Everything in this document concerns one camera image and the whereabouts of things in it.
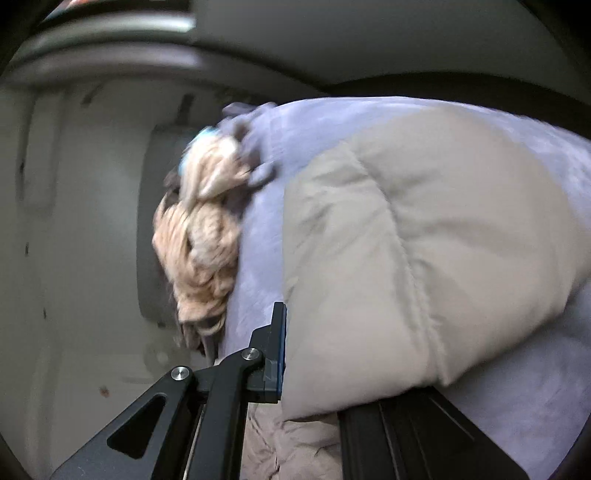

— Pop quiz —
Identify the beige puffer jacket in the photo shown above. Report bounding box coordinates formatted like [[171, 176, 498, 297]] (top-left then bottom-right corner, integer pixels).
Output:
[[240, 108, 588, 480]]

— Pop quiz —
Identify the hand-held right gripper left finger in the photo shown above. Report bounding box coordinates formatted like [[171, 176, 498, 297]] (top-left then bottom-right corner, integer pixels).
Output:
[[51, 302, 288, 480]]

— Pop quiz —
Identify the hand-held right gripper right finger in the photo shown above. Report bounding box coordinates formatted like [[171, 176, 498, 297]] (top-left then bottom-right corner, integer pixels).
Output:
[[338, 387, 530, 480]]

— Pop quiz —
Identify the cream knitted sweater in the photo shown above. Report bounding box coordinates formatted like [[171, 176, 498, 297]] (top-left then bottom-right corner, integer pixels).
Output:
[[152, 127, 254, 339]]

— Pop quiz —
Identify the lavender blanket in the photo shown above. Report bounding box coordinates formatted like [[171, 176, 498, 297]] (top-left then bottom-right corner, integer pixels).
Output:
[[216, 96, 591, 480]]

